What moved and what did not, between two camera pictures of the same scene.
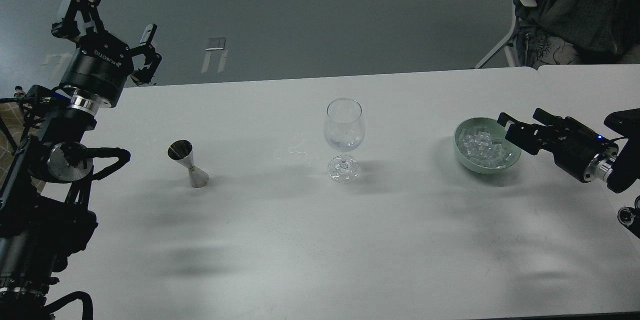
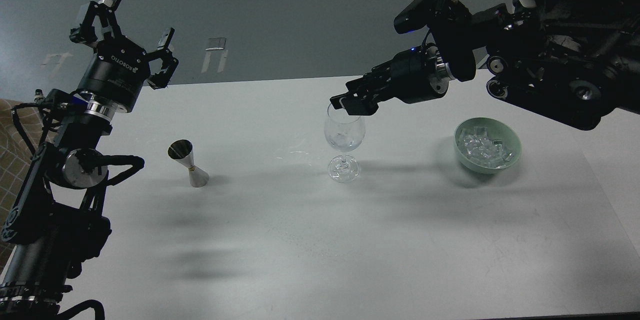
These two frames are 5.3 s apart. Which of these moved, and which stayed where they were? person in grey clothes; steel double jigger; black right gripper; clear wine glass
Moved: black right gripper
Stayed: clear wine glass; person in grey clothes; steel double jigger
